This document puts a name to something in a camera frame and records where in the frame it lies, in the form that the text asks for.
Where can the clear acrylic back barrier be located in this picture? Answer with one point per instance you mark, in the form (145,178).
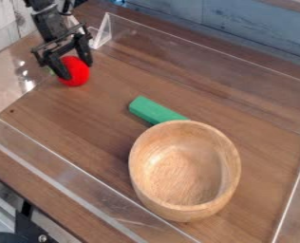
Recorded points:
(252,87)

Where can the red plush strawberry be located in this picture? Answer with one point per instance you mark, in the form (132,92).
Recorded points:
(78,70)

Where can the clear acrylic front barrier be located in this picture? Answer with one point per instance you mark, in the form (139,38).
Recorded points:
(80,201)

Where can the green rectangular block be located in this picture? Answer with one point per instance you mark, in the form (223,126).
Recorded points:
(153,112)

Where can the clear acrylic barrier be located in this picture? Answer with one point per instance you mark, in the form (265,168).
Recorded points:
(252,87)
(80,201)

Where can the wooden bowl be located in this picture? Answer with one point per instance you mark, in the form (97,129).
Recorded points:
(185,170)

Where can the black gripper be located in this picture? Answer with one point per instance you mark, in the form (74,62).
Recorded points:
(49,52)

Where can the black clamp with cable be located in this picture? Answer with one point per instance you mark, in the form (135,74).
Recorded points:
(28,231)

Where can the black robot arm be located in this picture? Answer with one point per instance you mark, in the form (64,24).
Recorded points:
(49,19)

